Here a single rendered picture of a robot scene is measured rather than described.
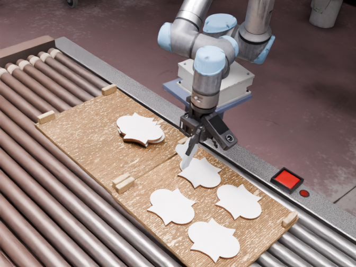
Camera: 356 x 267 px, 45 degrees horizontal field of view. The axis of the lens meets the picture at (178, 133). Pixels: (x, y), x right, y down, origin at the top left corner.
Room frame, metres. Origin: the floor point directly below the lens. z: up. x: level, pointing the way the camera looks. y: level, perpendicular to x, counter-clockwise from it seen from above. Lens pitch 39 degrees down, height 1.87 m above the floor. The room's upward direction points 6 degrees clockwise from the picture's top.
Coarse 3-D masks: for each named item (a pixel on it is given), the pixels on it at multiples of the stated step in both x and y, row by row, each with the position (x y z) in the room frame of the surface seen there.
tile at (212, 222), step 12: (192, 228) 0.74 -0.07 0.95; (204, 228) 0.74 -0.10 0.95; (216, 228) 0.75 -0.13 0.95; (228, 228) 0.75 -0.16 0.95; (192, 240) 0.70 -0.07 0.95; (204, 240) 0.71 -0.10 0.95; (216, 240) 0.71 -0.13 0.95; (228, 240) 0.72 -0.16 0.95; (204, 252) 0.67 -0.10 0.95; (216, 252) 0.67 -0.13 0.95; (228, 252) 0.68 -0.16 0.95
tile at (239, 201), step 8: (224, 192) 0.88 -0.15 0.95; (232, 192) 0.89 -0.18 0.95; (240, 192) 0.89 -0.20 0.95; (248, 192) 0.89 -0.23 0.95; (224, 200) 0.85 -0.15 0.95; (232, 200) 0.86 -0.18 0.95; (240, 200) 0.86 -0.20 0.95; (248, 200) 0.86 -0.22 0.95; (256, 200) 0.87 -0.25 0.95; (224, 208) 0.83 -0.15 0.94; (232, 208) 0.83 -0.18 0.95; (240, 208) 0.83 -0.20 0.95; (248, 208) 0.83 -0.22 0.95; (256, 208) 0.84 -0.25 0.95; (232, 216) 0.80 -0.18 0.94; (240, 216) 0.81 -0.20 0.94; (248, 216) 0.80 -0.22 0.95; (256, 216) 0.81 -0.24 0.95
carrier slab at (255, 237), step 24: (168, 168) 0.97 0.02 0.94; (144, 192) 0.86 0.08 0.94; (192, 192) 0.88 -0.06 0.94; (216, 192) 0.89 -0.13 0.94; (264, 192) 0.91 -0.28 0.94; (144, 216) 0.77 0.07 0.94; (216, 216) 0.80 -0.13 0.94; (264, 216) 0.82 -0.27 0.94; (168, 240) 0.70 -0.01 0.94; (240, 240) 0.73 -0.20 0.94; (264, 240) 0.74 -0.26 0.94; (192, 264) 0.64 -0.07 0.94; (216, 264) 0.64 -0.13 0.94; (240, 264) 0.65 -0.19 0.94
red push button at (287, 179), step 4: (284, 172) 1.02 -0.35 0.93; (280, 176) 1.00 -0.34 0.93; (284, 176) 1.00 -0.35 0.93; (288, 176) 1.00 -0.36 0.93; (292, 176) 1.00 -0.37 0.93; (280, 180) 0.98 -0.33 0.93; (284, 180) 0.98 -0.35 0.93; (288, 180) 0.98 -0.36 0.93; (292, 180) 0.98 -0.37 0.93; (296, 180) 0.99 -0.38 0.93; (284, 184) 0.96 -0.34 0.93; (288, 184) 0.96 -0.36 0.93; (292, 184) 0.97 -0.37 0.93
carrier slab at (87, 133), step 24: (120, 96) 1.32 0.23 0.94; (72, 120) 1.15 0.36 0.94; (96, 120) 1.16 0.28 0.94; (72, 144) 1.03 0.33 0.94; (96, 144) 1.04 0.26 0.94; (120, 144) 1.06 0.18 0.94; (168, 144) 1.08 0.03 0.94; (96, 168) 0.93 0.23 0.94; (120, 168) 0.94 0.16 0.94; (144, 168) 0.96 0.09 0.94
